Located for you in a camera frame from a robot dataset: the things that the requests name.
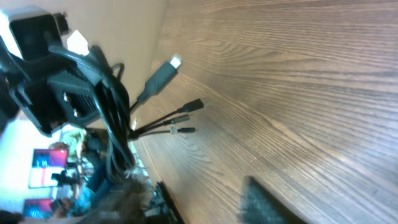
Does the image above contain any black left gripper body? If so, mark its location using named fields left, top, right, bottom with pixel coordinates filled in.
left=9, top=52, right=102, bottom=136

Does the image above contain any black cable bundle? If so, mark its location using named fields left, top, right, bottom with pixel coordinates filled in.
left=93, top=45, right=206, bottom=175

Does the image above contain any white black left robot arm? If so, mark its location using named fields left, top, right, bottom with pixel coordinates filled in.
left=1, top=32, right=112, bottom=136

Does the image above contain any person in background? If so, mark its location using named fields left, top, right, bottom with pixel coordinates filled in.
left=49, top=129, right=114, bottom=218

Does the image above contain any background monitor screen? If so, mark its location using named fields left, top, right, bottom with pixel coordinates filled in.
left=23, top=149, right=68, bottom=219

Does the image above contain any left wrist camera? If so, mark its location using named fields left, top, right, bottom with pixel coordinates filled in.
left=1, top=6, right=70, bottom=63

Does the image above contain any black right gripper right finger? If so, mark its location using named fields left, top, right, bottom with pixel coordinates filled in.
left=239, top=175, right=306, bottom=224

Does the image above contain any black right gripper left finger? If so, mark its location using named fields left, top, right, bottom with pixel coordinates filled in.
left=80, top=177, right=162, bottom=224

